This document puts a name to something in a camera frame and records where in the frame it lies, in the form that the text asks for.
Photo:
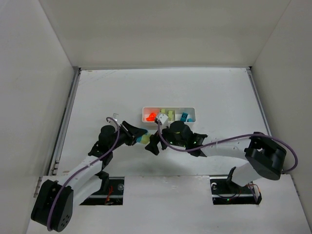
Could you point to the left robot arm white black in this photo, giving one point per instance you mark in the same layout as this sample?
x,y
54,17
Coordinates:
x,y
57,198

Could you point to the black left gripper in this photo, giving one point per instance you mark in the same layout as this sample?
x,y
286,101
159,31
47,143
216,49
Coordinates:
x,y
129,133

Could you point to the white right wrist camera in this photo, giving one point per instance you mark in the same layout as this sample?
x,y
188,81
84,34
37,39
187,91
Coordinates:
x,y
162,119

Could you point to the orange round lego piece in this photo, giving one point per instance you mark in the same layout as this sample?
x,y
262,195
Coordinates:
x,y
151,117

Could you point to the right aluminium table rail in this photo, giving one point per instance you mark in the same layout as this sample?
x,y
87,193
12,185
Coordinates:
x,y
262,112

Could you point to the left aluminium table rail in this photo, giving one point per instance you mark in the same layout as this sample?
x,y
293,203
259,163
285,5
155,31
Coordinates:
x,y
51,166

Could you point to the aluminium table rail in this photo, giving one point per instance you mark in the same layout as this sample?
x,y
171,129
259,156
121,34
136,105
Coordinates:
x,y
51,166
262,112

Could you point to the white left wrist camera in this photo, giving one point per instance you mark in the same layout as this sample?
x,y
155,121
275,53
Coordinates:
x,y
115,116

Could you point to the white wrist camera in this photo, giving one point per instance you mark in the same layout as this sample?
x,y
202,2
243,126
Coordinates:
x,y
115,116
162,119

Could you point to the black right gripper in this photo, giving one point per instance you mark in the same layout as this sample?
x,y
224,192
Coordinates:
x,y
161,137

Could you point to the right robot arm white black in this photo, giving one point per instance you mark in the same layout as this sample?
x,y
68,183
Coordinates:
x,y
232,147

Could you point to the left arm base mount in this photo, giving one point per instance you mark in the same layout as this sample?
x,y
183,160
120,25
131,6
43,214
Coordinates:
x,y
110,193

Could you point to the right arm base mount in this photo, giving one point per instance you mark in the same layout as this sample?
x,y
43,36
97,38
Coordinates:
x,y
226,192

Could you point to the white three-compartment tray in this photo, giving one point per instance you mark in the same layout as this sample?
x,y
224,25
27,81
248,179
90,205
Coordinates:
x,y
177,112

